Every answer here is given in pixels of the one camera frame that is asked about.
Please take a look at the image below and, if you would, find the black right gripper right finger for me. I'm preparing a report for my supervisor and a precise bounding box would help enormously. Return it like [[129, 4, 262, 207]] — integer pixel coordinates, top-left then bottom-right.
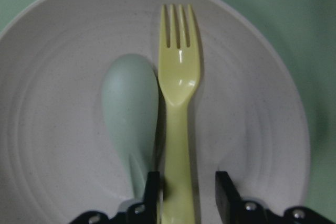
[[215, 171, 333, 223]]

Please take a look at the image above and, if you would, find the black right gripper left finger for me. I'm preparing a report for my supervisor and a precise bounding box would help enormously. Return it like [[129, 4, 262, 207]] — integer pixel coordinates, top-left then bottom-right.
[[71, 171, 160, 223]]

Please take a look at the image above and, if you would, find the white round plate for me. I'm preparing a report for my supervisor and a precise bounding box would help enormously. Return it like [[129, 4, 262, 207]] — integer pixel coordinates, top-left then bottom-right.
[[0, 0, 311, 224]]

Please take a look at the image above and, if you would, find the yellow plastic fork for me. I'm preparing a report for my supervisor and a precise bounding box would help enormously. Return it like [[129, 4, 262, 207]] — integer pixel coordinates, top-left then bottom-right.
[[158, 4, 201, 223]]

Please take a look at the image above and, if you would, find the light green spoon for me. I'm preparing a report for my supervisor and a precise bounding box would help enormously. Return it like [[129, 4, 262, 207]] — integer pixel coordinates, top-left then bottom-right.
[[101, 54, 159, 198]]

